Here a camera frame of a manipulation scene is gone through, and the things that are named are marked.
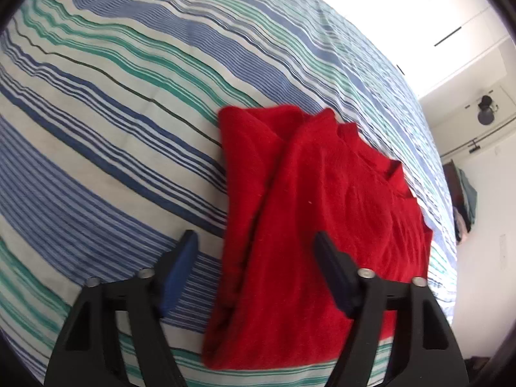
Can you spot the pile of folded clothes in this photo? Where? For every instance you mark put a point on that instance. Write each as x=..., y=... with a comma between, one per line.
x=465, y=205

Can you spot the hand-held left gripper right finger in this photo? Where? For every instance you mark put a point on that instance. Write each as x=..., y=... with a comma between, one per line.
x=337, y=278

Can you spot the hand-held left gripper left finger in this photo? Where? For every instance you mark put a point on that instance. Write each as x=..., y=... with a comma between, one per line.
x=179, y=278

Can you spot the blue green striped bedspread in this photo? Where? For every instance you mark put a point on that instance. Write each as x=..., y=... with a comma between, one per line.
x=121, y=129

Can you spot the red sweater with white figure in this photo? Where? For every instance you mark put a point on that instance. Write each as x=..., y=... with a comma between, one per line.
x=322, y=209

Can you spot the black ceiling spotlight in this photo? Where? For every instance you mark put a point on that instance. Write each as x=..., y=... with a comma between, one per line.
x=485, y=113

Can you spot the dark wooden furniture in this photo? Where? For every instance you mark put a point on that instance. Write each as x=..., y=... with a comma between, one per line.
x=452, y=181

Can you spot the white wardrobe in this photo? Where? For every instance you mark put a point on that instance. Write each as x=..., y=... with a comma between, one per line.
x=423, y=16

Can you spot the white door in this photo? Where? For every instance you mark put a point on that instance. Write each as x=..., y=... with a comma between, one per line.
x=455, y=129

